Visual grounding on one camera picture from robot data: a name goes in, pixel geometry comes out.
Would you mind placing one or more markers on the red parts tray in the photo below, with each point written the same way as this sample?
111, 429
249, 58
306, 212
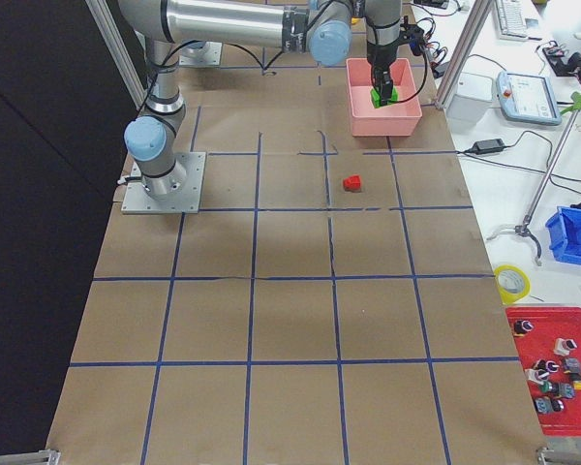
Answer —
548, 341

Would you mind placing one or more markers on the white keyboard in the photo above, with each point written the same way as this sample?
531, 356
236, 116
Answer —
509, 20

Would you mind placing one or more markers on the white square device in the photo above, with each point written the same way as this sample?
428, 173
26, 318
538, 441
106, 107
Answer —
472, 98

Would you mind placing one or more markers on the blue storage bin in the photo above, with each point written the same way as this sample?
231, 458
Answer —
565, 235

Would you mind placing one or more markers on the teach pendant tablet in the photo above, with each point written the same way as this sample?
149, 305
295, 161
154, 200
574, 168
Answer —
527, 99

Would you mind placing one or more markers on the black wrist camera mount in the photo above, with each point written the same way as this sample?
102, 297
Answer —
413, 36

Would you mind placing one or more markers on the black power adapter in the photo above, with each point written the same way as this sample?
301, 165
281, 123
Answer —
488, 146

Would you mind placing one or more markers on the red toy block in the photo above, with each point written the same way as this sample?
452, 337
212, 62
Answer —
352, 183

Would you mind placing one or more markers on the green toy block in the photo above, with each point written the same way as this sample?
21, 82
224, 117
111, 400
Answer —
379, 101

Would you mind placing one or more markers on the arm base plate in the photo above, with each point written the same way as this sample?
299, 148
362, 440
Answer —
177, 192
201, 55

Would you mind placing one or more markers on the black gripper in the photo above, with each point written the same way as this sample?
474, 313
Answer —
381, 54

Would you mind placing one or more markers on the yellow tape roll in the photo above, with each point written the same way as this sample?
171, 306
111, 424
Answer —
513, 284

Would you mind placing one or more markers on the aluminium frame post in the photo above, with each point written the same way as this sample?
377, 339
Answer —
469, 34

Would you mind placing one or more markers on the reach grabber tool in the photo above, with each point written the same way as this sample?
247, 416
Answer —
522, 229

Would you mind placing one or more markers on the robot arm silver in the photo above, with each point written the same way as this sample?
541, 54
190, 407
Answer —
247, 98

